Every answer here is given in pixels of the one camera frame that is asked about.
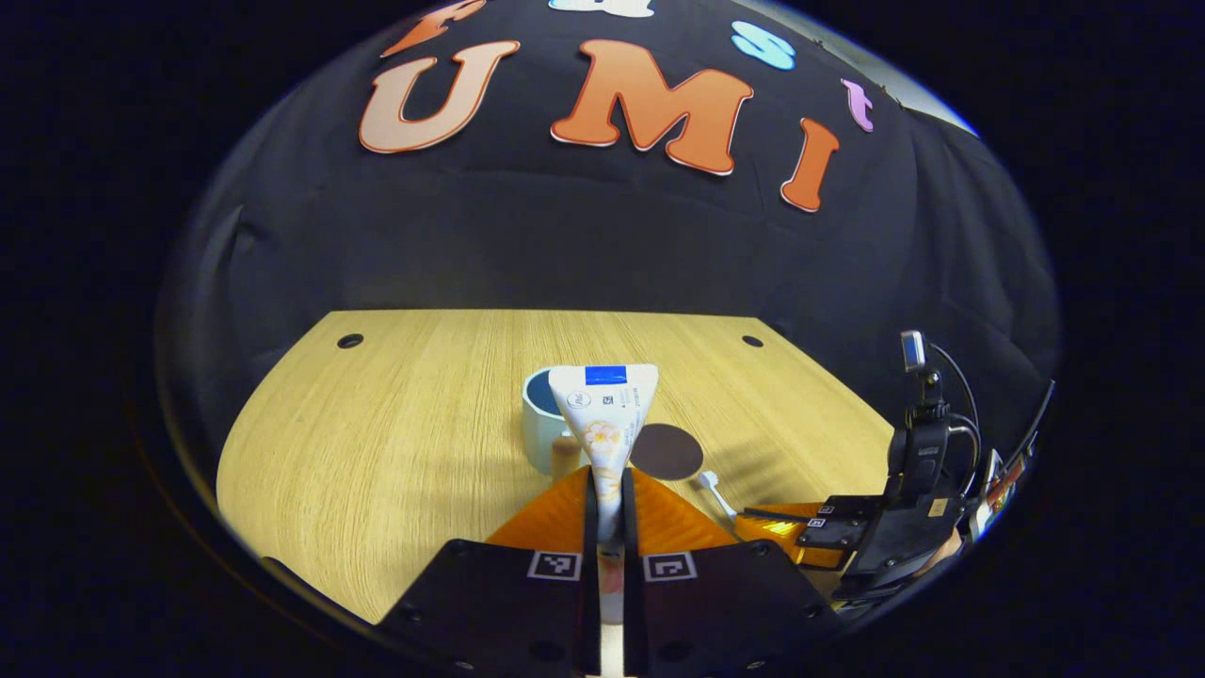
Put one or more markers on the white toothpaste tube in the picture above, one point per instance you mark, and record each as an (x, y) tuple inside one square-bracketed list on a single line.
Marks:
[(602, 414)]

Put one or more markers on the black backdrop cloth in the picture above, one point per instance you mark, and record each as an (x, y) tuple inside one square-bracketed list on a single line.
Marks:
[(565, 245)]

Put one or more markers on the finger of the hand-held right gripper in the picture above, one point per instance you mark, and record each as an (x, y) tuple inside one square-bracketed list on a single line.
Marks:
[(828, 534), (852, 507)]

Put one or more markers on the dark brown round coaster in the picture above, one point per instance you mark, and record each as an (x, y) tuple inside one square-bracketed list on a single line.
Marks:
[(666, 452)]

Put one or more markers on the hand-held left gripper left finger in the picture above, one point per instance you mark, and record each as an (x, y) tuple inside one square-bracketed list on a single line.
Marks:
[(592, 565)]

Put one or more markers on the white toothbrush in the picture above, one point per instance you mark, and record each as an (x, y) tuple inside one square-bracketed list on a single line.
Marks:
[(711, 482)]

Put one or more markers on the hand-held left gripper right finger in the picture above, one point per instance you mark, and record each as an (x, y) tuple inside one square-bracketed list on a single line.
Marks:
[(629, 527)]

